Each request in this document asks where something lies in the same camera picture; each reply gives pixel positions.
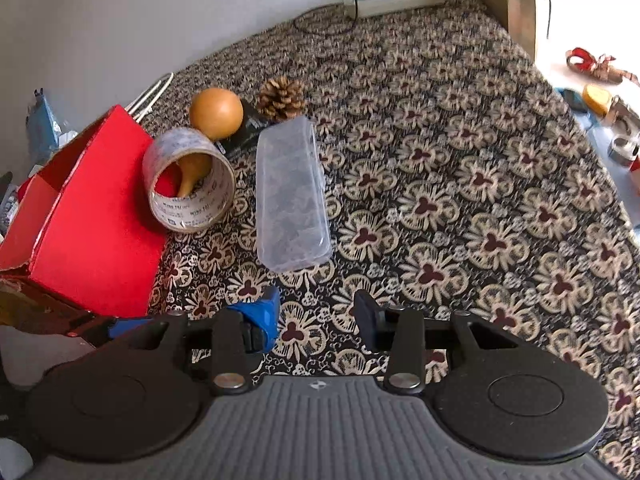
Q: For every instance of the red ribbon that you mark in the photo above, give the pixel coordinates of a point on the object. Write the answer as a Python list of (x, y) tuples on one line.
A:
[(582, 60)]

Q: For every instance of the gold paper bag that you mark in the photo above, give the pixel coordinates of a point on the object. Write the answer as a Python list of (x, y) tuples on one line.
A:
[(520, 10)]

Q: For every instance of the wooden gourd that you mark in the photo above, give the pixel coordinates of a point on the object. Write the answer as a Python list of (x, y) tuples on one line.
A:
[(215, 110)]

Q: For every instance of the clear plastic case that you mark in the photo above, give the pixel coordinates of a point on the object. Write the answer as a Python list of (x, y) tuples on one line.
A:
[(290, 195)]

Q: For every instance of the small black box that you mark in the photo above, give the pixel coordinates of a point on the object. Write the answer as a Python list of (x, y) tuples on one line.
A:
[(246, 132)]

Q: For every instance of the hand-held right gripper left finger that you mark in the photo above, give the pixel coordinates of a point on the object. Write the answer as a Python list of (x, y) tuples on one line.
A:
[(265, 316)]

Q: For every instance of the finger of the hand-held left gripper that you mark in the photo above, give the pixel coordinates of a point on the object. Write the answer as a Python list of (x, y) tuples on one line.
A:
[(125, 327)]

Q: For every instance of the metal rings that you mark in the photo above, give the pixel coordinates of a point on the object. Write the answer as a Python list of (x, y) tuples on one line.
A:
[(625, 147)]

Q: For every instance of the brown pine cone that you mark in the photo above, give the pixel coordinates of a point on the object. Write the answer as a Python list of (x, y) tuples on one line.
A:
[(281, 97)]

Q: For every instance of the orange round item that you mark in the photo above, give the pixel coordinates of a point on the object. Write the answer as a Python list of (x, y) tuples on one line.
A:
[(596, 99)]

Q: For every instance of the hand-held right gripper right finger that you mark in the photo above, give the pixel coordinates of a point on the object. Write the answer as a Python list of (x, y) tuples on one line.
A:
[(366, 320)]

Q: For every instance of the clear packing tape roll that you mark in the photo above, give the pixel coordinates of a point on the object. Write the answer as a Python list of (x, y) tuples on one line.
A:
[(220, 187)]

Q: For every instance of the red cardboard box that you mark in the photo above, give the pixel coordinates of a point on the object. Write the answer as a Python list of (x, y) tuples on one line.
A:
[(100, 240)]

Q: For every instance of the blue plastic packet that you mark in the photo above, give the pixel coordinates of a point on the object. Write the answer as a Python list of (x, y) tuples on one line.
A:
[(45, 125)]

